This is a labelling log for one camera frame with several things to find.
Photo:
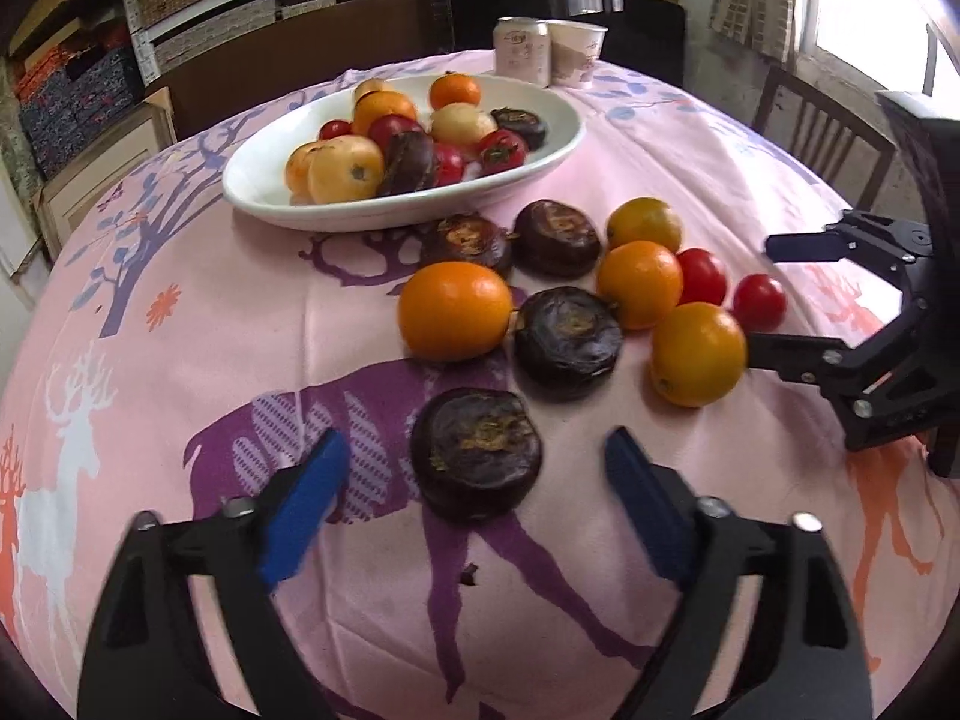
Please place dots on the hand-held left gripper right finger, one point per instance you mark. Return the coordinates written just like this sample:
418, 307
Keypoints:
645, 510

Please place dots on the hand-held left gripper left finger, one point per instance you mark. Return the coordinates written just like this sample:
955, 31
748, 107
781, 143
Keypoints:
304, 510

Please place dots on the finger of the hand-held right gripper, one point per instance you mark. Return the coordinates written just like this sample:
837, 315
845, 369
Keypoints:
795, 356
802, 246

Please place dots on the red cherry tomato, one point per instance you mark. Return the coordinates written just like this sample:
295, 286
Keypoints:
703, 276
335, 129
448, 165
501, 150
759, 302

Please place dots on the orange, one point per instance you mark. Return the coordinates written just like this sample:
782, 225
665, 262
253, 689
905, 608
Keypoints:
643, 221
384, 109
455, 309
639, 283
454, 90
697, 354

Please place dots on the dark water chestnut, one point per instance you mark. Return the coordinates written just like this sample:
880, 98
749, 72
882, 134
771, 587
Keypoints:
557, 236
409, 163
466, 240
568, 341
519, 125
474, 454

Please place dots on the white oval plate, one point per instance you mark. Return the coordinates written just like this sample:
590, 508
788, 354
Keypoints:
555, 135

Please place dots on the yellow-orange persimmon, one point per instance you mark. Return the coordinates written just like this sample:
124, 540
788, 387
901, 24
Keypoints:
345, 169
296, 169

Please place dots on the pale yellow fruit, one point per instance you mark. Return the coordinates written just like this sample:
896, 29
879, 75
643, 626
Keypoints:
461, 124
367, 88

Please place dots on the dark wooden chair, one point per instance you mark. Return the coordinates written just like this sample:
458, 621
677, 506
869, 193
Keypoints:
817, 127

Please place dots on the small dark peel scrap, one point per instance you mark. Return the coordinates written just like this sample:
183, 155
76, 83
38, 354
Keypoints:
469, 577

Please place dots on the pink deer print tablecloth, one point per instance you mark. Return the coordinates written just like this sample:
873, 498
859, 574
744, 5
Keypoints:
225, 315

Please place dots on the checked beige curtain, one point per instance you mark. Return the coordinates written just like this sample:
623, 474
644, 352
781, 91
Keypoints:
754, 0

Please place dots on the black board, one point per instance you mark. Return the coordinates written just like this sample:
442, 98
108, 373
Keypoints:
645, 30

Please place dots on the white paper cup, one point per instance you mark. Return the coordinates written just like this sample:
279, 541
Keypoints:
577, 52

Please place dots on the pink drink can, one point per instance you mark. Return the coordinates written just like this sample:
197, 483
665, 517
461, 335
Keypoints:
521, 49

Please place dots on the large red tomato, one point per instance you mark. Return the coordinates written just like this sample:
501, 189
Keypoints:
394, 131

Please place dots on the stack of blue patterned boxes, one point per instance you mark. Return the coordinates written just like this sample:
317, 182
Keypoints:
75, 112

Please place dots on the brown wooden board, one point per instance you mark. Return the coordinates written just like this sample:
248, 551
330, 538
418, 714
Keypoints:
300, 45

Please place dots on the white metal shelf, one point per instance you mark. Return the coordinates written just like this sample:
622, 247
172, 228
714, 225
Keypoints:
142, 37

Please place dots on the orange patterned box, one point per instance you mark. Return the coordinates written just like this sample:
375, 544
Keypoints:
67, 60

